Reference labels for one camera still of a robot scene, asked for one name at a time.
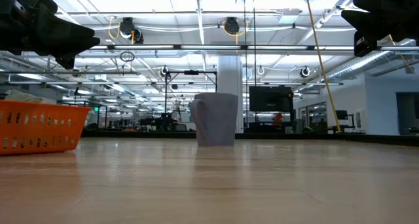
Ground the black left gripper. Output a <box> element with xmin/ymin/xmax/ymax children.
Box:
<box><xmin>0</xmin><ymin>0</ymin><xmax>101</xmax><ymax>70</ymax></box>

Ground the large black monitor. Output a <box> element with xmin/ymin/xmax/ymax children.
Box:
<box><xmin>248</xmin><ymin>85</ymin><xmax>295</xmax><ymax>113</ymax></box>

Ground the green white sweetener packet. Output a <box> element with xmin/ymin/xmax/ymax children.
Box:
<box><xmin>5</xmin><ymin>88</ymin><xmax>44</xmax><ymax>104</ymax></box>

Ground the dark office desk equipment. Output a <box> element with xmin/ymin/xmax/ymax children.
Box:
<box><xmin>106</xmin><ymin>111</ymin><xmax>191</xmax><ymax>132</ymax></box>

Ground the dark doorway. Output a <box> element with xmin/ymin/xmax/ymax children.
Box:
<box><xmin>395</xmin><ymin>92</ymin><xmax>419</xmax><ymax>136</ymax></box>

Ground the silver ventilation duct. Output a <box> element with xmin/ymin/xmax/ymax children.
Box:
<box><xmin>323</xmin><ymin>50</ymin><xmax>402</xmax><ymax>81</ymax></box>

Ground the small black monitor on stand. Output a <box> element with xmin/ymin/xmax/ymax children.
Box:
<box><xmin>335</xmin><ymin>109</ymin><xmax>356</xmax><ymax>133</ymax></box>

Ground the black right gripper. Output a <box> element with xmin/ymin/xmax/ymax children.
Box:
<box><xmin>340</xmin><ymin>0</ymin><xmax>419</xmax><ymax>43</ymax></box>

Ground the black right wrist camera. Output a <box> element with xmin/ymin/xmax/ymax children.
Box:
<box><xmin>354</xmin><ymin>29</ymin><xmax>378</xmax><ymax>58</ymax></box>

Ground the white building column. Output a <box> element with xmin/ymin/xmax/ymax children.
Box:
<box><xmin>217</xmin><ymin>55</ymin><xmax>244</xmax><ymax>134</ymax></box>

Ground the black hanging cable coil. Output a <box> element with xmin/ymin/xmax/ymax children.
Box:
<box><xmin>119</xmin><ymin>50</ymin><xmax>136</xmax><ymax>63</ymax></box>

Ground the long horizontal light bar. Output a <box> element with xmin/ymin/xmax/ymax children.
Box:
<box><xmin>88</xmin><ymin>44</ymin><xmax>419</xmax><ymax>51</ymax></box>

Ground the thin black hanging cable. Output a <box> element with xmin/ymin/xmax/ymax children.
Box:
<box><xmin>243</xmin><ymin>0</ymin><xmax>247</xmax><ymax>133</ymax></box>
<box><xmin>253</xmin><ymin>0</ymin><xmax>257</xmax><ymax>87</ymax></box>

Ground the orange plastic basket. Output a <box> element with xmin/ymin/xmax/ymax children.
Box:
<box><xmin>0</xmin><ymin>100</ymin><xmax>92</xmax><ymax>157</ymax></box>

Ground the thin ceiling light strip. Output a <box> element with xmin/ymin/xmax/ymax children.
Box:
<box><xmin>6</xmin><ymin>81</ymin><xmax>344</xmax><ymax>86</ymax></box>

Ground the black ceiling cord reel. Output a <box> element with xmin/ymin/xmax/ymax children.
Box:
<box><xmin>222</xmin><ymin>16</ymin><xmax>247</xmax><ymax>45</ymax></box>
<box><xmin>108</xmin><ymin>16</ymin><xmax>145</xmax><ymax>45</ymax></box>

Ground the black metal frame rig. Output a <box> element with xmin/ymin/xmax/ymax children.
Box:
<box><xmin>164</xmin><ymin>69</ymin><xmax>218</xmax><ymax>126</ymax></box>

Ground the yellow hanging cord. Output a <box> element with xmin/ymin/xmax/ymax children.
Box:
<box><xmin>304</xmin><ymin>0</ymin><xmax>342</xmax><ymax>133</ymax></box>

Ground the lilac ceramic mug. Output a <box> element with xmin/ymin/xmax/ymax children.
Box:
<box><xmin>189</xmin><ymin>92</ymin><xmax>240</xmax><ymax>147</ymax></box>

